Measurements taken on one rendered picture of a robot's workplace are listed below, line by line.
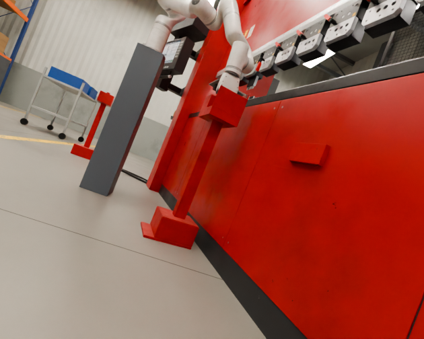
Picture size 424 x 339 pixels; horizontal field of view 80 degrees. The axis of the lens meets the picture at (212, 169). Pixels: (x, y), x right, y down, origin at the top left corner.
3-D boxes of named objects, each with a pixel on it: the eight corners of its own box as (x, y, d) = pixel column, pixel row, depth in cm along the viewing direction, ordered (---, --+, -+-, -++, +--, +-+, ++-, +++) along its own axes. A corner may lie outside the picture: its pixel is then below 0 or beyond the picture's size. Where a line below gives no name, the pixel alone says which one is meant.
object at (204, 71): (145, 184, 278) (223, -8, 280) (211, 206, 311) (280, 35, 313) (148, 189, 255) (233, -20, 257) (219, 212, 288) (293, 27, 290)
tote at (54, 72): (56, 83, 429) (60, 72, 430) (86, 95, 439) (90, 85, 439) (46, 77, 394) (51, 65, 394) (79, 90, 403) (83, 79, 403)
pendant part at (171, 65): (153, 70, 291) (165, 42, 292) (162, 76, 299) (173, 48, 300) (173, 68, 258) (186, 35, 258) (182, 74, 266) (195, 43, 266)
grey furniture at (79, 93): (46, 128, 471) (66, 81, 472) (83, 142, 483) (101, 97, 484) (19, 123, 382) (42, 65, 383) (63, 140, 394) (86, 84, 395)
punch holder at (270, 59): (256, 71, 177) (265, 50, 177) (266, 77, 180) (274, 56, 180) (268, 66, 163) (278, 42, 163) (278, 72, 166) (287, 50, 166)
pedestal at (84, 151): (73, 151, 306) (98, 88, 307) (93, 159, 315) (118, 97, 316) (70, 153, 287) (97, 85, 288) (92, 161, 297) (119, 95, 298)
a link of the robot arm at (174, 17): (150, 23, 171) (163, -10, 171) (169, 40, 185) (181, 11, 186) (161, 21, 163) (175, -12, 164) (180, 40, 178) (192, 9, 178)
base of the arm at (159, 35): (136, 41, 161) (147, 14, 161) (140, 52, 179) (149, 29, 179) (165, 54, 164) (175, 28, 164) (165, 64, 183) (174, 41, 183)
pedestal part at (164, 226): (140, 223, 137) (148, 202, 137) (182, 235, 145) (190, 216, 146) (143, 237, 118) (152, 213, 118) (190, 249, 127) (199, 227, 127)
